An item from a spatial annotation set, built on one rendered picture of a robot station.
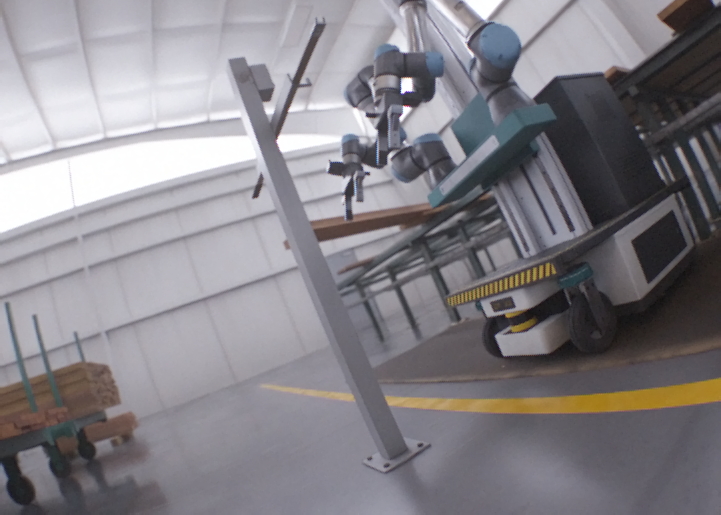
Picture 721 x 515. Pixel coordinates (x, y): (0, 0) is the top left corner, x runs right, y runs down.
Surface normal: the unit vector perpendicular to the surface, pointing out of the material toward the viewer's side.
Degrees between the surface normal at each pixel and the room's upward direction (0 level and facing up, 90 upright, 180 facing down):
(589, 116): 90
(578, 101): 90
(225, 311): 86
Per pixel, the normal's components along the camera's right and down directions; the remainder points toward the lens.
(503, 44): -0.08, 0.00
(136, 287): 0.37, -0.34
